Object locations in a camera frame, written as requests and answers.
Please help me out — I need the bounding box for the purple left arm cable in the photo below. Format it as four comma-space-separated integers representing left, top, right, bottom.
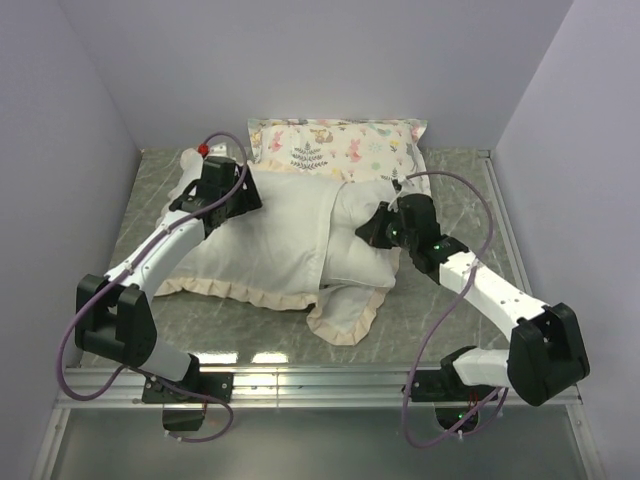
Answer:
58, 130, 251, 444

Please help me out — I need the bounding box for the animal print patterned pillow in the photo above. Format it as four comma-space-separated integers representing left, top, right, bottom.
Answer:
247, 119, 428, 182

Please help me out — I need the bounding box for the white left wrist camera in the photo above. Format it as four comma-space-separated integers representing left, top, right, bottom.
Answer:
196, 142, 230, 158

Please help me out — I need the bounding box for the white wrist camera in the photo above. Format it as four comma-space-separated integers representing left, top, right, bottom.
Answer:
388, 176, 408, 210
196, 142, 230, 158

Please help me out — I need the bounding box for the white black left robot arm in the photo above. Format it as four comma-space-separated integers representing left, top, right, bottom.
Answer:
73, 156, 262, 402

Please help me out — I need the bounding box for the plain white pillow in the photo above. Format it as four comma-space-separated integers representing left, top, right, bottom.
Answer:
321, 180, 398, 288

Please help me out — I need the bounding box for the aluminium front rail frame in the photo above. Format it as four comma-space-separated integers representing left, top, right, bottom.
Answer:
32, 364, 605, 479

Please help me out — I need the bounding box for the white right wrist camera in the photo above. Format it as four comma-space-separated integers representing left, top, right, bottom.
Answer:
388, 176, 408, 210

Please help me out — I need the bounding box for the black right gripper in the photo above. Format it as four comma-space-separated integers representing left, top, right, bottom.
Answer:
357, 202, 417, 252

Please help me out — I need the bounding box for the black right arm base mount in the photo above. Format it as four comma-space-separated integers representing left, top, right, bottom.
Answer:
401, 368, 509, 448

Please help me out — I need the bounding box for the aluminium right side rail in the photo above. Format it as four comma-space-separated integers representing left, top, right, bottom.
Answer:
477, 150, 533, 295

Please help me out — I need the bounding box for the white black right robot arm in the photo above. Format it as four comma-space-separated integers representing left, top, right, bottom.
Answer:
355, 194, 591, 406

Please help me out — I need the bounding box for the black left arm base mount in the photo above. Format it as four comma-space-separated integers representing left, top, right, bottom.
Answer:
141, 372, 235, 444

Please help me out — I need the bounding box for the white pillow with cream ruffle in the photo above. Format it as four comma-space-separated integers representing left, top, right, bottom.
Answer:
156, 165, 391, 346

